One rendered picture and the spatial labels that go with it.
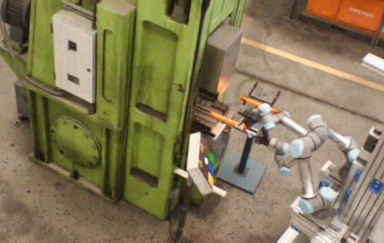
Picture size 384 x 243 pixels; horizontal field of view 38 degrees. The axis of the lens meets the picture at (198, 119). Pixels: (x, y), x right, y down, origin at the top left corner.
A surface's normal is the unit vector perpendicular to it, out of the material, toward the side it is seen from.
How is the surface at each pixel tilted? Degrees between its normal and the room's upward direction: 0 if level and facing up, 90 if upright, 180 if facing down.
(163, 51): 89
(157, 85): 89
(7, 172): 0
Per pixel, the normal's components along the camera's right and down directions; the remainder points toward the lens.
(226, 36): 0.13, -0.71
